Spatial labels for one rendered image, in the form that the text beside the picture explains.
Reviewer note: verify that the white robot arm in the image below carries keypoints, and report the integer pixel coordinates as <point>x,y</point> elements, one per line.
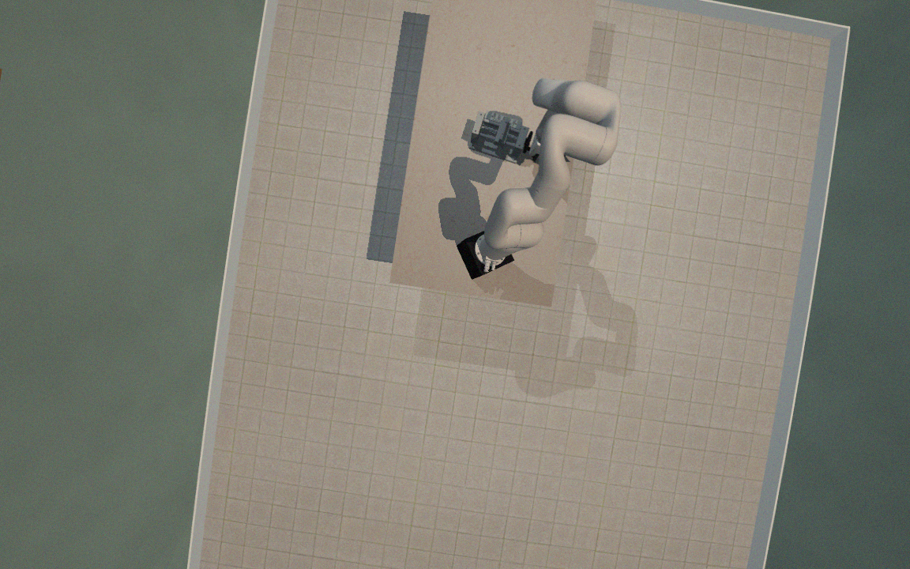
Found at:
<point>586,128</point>

